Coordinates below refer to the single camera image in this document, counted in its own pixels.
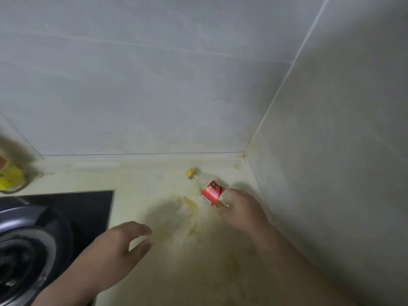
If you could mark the person's right forearm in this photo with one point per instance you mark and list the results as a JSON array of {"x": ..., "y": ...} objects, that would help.
[{"x": 296, "y": 274}]

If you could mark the black glass gas stove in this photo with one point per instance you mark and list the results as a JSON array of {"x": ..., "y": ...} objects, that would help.
[{"x": 95, "y": 207}]

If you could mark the person's left hand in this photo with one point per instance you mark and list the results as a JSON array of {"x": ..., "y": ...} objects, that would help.
[{"x": 111, "y": 258}]

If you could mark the yellow label vinegar bottle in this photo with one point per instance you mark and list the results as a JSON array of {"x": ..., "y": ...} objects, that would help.
[{"x": 11, "y": 180}]

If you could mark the black round stove burner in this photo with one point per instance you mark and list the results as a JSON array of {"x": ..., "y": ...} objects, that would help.
[{"x": 32, "y": 219}]

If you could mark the person's right hand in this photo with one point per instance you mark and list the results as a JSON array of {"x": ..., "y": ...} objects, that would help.
[{"x": 245, "y": 213}]

